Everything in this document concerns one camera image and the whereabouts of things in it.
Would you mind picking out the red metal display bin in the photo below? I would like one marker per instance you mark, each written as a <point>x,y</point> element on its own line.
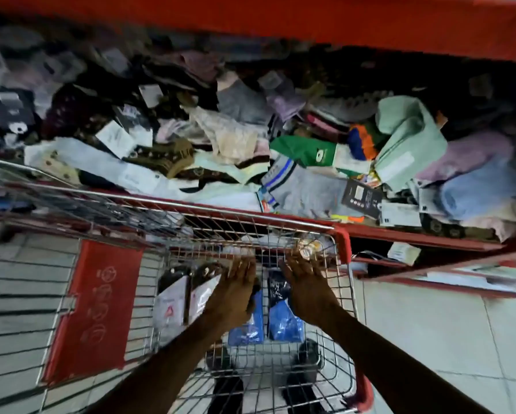
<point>370,25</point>

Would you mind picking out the light blue folded cloth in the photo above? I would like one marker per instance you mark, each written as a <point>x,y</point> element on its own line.
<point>477,193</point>

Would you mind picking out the person's left fingers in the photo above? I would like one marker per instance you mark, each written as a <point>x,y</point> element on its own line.
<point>242,270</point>

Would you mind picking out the brown patterned sock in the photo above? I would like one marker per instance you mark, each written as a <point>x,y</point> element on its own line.
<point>167,157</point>

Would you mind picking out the mint green folded garment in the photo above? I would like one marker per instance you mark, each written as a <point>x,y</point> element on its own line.
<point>413,133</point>

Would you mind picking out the person's left hand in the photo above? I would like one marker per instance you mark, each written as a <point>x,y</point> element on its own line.
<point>234,297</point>

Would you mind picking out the blue plastic packet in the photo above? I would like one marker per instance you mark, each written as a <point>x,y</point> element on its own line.
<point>251,327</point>
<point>286,325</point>

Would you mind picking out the person's right hand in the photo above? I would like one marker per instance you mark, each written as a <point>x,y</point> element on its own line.
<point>311,295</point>

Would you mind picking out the person's right fingers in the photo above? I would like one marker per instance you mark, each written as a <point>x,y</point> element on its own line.
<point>300,267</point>

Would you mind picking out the person's right shoe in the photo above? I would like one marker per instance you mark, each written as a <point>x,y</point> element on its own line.
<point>303,390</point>

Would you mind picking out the white paper tag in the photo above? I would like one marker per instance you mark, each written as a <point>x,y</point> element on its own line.
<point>403,253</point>

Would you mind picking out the golden shiny packet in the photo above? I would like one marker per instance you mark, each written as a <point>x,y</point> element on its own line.
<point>308,247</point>

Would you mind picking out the person's left forearm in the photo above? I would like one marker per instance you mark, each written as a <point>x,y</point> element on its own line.
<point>163,370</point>

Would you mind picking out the dark navy packet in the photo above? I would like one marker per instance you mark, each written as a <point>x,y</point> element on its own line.
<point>278,286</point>

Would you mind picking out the dark sock pack white label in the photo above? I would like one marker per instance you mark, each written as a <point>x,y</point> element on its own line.
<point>169,306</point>
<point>202,293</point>

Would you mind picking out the pile of assorted socks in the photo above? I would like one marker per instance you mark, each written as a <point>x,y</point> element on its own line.
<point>232,137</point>

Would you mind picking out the person's right forearm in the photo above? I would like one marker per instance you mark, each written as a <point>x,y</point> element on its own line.
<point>387,366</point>

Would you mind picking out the black packaged sock pack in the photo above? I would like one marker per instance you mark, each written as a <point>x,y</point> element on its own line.
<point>10,112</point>

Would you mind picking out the red plastic cart seat flap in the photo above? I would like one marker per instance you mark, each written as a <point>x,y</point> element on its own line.
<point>94,310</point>

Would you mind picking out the grey sock with blue stripes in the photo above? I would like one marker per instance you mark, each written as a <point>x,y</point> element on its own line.
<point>309,189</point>

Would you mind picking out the lavender folded cloth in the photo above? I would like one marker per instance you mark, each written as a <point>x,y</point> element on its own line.
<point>469,153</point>

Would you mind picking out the black label card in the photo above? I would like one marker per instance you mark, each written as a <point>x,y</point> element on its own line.
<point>361,198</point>

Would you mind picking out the green sock with white patch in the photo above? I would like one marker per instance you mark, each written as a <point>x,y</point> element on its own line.
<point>299,148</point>

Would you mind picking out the orange and blue sock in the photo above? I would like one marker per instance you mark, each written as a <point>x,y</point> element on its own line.
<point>361,142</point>

